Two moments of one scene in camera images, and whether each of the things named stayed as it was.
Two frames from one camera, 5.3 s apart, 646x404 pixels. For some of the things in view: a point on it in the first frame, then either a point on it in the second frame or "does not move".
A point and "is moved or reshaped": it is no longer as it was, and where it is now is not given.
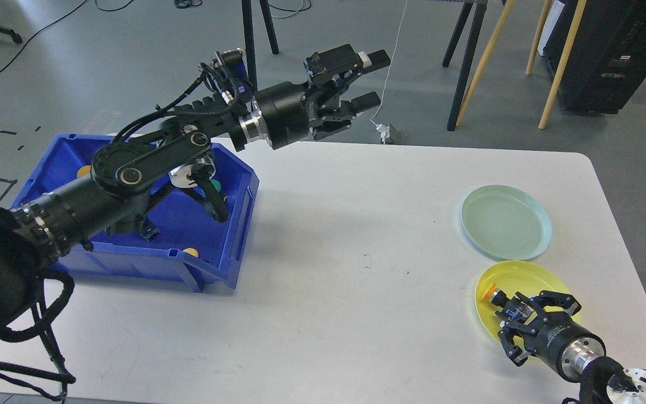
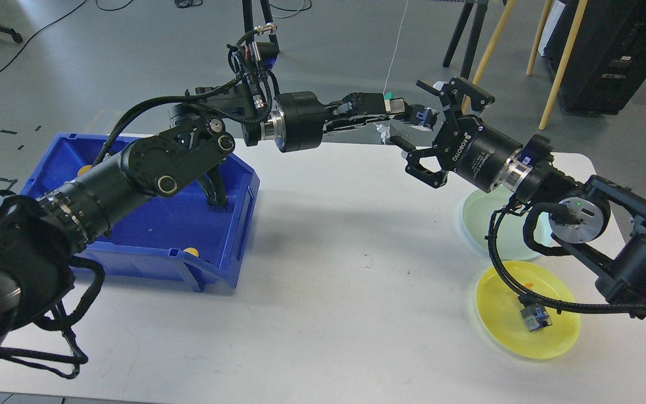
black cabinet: x=616 y=44 does not move
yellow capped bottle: x=514 y=308 is moved or reshaped
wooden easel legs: x=563 y=63 does not move
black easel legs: x=464 y=16 does not move
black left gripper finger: x=338 y=65 → x=370 y=104
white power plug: x=384 y=132 does not move
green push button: x=216 y=184 is moved or reshaped
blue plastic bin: x=208 y=240 does not move
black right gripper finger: x=566 y=302 → x=451 y=96
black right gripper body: x=562 y=345 → x=479 y=153
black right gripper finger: x=517 y=354 → x=414 y=167
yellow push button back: x=84 y=172 does not move
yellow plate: x=527 y=278 does not move
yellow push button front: x=191 y=251 does not move
